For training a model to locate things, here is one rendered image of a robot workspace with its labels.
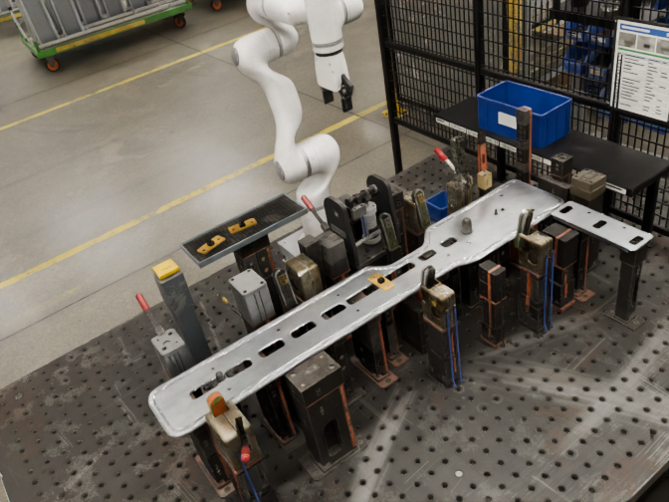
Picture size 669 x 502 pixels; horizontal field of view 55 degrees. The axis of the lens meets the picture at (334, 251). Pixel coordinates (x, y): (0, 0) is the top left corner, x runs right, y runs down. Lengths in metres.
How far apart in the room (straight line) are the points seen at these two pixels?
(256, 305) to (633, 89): 1.38
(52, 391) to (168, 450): 0.55
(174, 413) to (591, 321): 1.28
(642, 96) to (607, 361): 0.85
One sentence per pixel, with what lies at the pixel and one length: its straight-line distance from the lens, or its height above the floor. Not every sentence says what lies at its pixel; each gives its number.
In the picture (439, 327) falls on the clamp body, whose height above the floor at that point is 0.93.
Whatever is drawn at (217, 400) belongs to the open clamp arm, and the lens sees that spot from 1.53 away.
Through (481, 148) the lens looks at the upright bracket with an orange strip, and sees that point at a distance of 2.19.
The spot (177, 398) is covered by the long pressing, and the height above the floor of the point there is 1.00.
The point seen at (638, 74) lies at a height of 1.29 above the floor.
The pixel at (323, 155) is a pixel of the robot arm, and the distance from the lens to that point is 2.20.
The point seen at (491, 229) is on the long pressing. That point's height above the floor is 1.00.
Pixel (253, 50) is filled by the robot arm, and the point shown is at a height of 1.54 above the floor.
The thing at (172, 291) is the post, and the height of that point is 1.10.
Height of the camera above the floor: 2.18
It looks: 36 degrees down
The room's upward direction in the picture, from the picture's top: 11 degrees counter-clockwise
